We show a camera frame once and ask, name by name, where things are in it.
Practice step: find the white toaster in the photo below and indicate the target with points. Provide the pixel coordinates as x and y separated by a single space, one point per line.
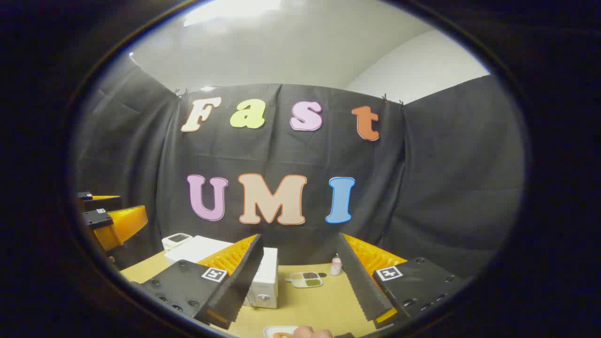
176 240

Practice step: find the white square plate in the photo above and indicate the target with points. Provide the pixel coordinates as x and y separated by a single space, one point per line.
268 331

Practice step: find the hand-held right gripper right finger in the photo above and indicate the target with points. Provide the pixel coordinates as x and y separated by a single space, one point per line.
361 286

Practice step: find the black backdrop cloth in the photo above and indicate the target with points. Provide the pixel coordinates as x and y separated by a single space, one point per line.
422 188

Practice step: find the golden bread bun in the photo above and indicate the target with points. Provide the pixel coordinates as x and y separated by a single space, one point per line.
283 335

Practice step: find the white bottle with pink cap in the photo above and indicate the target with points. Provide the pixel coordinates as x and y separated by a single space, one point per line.
335 267

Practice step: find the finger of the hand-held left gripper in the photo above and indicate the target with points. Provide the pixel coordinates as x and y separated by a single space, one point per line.
101 204
124 227

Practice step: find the white microwave oven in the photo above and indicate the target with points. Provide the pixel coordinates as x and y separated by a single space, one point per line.
265 277

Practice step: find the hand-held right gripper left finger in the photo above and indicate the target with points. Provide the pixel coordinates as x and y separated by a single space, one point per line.
242 281

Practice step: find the white divided seasoning dish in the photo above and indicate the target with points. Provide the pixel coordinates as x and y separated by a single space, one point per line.
305 280

